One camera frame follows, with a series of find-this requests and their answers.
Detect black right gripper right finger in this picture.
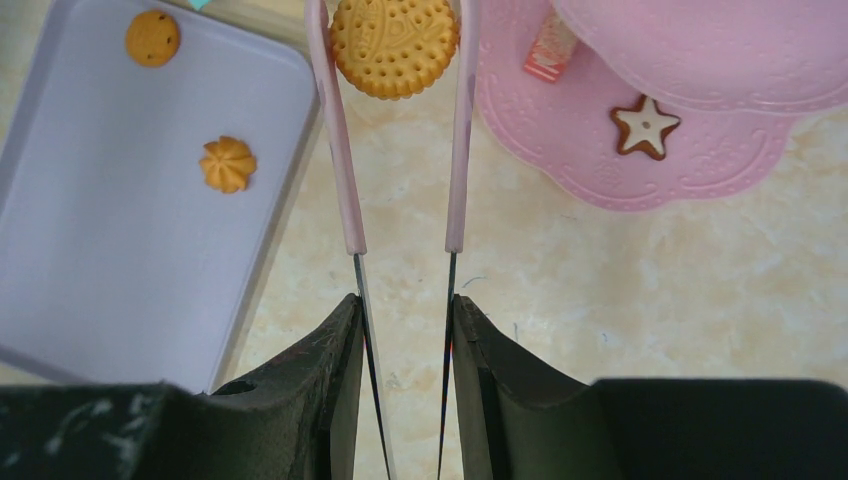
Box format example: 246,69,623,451
452,296,847,479

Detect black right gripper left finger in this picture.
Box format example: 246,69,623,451
1,294,364,479

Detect orange swirl cookie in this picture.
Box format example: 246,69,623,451
199,135,257,194

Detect star-shaped iced cookie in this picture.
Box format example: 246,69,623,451
609,94,681,161

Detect pink food tongs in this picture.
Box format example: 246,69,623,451
304,1,481,479

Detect red striped cake piece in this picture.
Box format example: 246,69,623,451
523,7,580,84

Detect orange waffle round cookie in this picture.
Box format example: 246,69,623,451
330,0,460,100

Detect pink three-tier cake stand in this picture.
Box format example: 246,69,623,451
476,1,847,212

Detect small orange round cookie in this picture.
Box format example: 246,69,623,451
125,10,181,68

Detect teal cloth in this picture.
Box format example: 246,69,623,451
188,0,211,10

